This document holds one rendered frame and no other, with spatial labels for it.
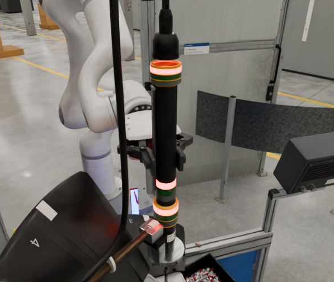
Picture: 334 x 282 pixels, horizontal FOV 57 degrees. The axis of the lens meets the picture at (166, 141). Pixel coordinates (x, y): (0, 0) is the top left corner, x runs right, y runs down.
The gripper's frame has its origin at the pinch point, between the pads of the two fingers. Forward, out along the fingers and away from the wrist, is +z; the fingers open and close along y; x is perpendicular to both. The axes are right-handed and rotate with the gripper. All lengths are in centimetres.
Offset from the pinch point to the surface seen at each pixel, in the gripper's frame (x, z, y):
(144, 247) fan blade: -32.0, -12.4, 1.7
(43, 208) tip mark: -6.4, -1.4, 19.6
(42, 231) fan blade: -8.6, 1.6, 19.9
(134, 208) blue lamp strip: -39, -34, 0
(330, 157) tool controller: -28, -29, -67
